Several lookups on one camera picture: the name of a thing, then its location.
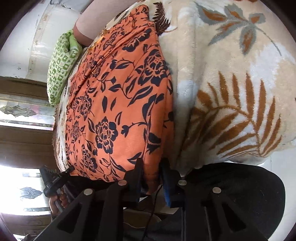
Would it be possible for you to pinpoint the dark wooden window frame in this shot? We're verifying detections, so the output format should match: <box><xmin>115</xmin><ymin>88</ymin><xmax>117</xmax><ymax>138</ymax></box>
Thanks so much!
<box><xmin>1</xmin><ymin>77</ymin><xmax>57</xmax><ymax>237</ymax></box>

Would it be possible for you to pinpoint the grey pillow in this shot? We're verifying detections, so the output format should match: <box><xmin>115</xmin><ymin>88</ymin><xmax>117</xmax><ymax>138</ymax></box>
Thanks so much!
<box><xmin>50</xmin><ymin>0</ymin><xmax>93</xmax><ymax>13</ymax></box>

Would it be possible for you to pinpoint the green white patterned pillow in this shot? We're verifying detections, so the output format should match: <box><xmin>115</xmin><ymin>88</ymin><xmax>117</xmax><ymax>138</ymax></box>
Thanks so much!
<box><xmin>47</xmin><ymin>30</ymin><xmax>82</xmax><ymax>105</ymax></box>

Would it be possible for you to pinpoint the orange floral garment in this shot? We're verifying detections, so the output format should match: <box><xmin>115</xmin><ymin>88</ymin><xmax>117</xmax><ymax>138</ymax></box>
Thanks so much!
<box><xmin>65</xmin><ymin>4</ymin><xmax>174</xmax><ymax>193</ymax></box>

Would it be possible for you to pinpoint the left hand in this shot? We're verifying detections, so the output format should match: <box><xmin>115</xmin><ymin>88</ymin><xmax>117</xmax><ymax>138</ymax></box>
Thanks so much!
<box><xmin>49</xmin><ymin>185</ymin><xmax>74</xmax><ymax>220</ymax></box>

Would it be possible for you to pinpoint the pink brown bolster pillow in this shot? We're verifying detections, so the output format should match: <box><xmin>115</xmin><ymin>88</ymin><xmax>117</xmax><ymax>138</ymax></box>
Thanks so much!
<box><xmin>73</xmin><ymin>0</ymin><xmax>136</xmax><ymax>47</ymax></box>

